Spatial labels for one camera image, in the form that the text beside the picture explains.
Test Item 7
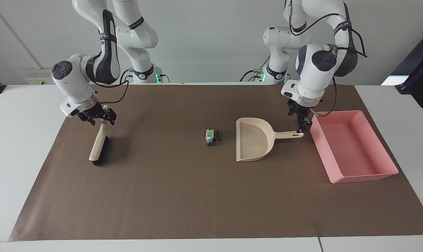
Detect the black cable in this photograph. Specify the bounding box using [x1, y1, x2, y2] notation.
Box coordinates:
[91, 78, 130, 105]
[289, 0, 368, 118]
[119, 68, 134, 84]
[239, 69, 265, 83]

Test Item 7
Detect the white green electronic switch part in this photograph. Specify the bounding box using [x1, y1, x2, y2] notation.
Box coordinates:
[205, 128, 222, 147]

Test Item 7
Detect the pink plastic bin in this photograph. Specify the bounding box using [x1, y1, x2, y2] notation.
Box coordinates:
[309, 110, 400, 184]

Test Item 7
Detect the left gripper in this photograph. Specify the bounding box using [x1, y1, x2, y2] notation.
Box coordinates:
[287, 99, 312, 117]

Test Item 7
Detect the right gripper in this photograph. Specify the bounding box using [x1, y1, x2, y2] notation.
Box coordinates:
[77, 104, 117, 126]

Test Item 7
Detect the beige brush with black bristles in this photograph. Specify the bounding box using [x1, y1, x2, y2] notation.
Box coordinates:
[89, 105, 110, 167]

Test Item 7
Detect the white wall socket strip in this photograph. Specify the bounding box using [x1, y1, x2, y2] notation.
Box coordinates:
[24, 68, 55, 85]

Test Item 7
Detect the beige plastic dustpan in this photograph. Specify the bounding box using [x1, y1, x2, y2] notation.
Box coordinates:
[235, 118, 304, 162]

